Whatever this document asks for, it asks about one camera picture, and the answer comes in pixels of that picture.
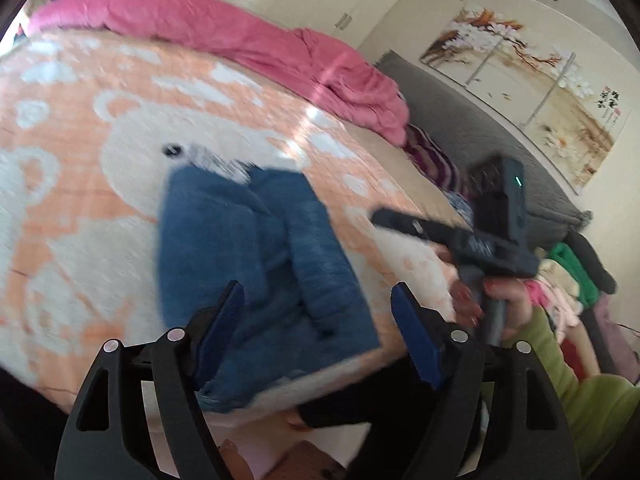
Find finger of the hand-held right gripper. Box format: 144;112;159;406
371;207;473;252

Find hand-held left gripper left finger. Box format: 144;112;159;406
54;280;246;480

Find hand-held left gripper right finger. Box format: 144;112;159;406
390;282;581;480

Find blue denim pants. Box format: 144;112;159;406
159;144;383;413

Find person's right hand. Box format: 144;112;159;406
451;280;532;342

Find purple striped pillow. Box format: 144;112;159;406
402;125;468;196

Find beige bed sheet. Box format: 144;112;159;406
345;122;476;231

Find grey quilted headboard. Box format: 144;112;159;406
375;50;593;241

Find person's black trouser leg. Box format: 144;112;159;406
299;355;441;480

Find green garment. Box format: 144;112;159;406
550;242;601;306

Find pink garment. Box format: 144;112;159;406
525;275;586;333

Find brown dotted slipper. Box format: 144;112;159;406
270;440;351;480

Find orange patterned blanket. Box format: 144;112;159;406
0;27;461;416

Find pink duvet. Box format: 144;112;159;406
25;0;411;146

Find blossom wall painting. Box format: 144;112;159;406
419;2;631;191

